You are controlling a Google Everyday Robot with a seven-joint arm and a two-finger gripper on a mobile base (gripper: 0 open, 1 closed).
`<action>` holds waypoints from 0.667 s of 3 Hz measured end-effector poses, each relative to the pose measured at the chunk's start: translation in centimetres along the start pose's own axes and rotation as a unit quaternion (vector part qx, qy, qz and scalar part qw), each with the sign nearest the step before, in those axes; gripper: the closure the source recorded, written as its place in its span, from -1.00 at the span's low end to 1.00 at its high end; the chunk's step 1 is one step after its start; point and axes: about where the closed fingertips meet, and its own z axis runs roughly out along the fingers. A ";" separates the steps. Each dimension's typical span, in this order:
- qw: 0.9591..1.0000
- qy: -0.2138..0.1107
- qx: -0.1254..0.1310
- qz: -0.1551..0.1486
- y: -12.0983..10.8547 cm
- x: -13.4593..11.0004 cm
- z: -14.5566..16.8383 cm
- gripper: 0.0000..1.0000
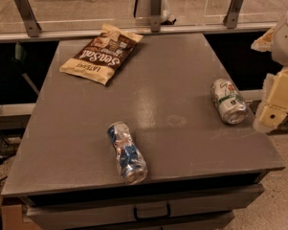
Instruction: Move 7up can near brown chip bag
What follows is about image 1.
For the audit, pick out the brown chip bag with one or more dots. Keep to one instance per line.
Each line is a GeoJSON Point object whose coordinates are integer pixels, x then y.
{"type": "Point", "coordinates": [103, 55]}

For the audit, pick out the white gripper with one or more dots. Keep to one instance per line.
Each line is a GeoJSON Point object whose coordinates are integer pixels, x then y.
{"type": "Point", "coordinates": [285, 42]}

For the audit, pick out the middle metal bracket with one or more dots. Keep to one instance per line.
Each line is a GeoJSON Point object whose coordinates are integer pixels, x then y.
{"type": "Point", "coordinates": [155, 15]}

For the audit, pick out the crushed blue silver can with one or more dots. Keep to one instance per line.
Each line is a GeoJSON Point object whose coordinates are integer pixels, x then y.
{"type": "Point", "coordinates": [130, 162]}

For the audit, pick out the left metal bracket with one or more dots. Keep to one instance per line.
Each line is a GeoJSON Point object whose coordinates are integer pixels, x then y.
{"type": "Point", "coordinates": [26, 12]}

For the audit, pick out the metal bracket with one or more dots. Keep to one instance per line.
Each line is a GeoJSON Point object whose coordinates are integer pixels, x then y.
{"type": "Point", "coordinates": [231, 18]}
{"type": "Point", "coordinates": [155, 15]}
{"type": "Point", "coordinates": [26, 12]}

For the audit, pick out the green white 7up can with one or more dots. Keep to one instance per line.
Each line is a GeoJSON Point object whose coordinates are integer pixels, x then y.
{"type": "Point", "coordinates": [229, 103]}

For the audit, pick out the right metal bracket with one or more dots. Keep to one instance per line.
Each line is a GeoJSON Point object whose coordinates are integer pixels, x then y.
{"type": "Point", "coordinates": [231, 18]}

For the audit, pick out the grey drawer with handle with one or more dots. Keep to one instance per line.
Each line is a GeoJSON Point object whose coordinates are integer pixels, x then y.
{"type": "Point", "coordinates": [207, 210]}

